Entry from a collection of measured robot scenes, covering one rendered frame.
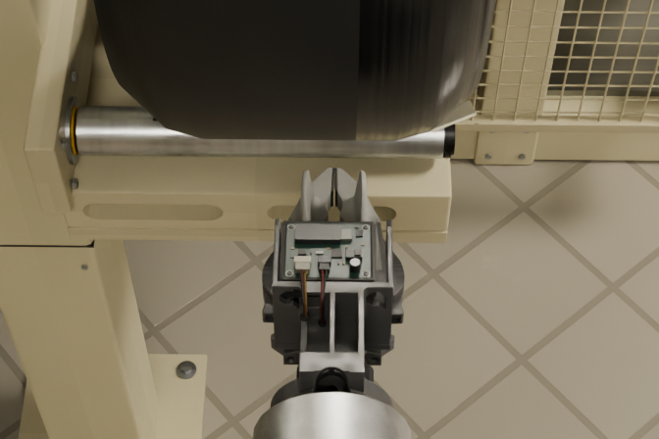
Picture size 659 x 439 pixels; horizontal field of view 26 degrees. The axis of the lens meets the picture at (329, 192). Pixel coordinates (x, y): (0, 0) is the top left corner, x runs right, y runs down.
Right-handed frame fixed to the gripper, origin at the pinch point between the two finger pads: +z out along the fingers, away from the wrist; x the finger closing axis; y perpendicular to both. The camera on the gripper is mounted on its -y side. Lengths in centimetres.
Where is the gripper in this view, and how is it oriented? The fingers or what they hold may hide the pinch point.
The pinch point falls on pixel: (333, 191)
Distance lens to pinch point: 96.7
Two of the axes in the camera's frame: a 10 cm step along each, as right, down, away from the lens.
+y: 0.0, -6.7, -7.4
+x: -10.0, -0.1, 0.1
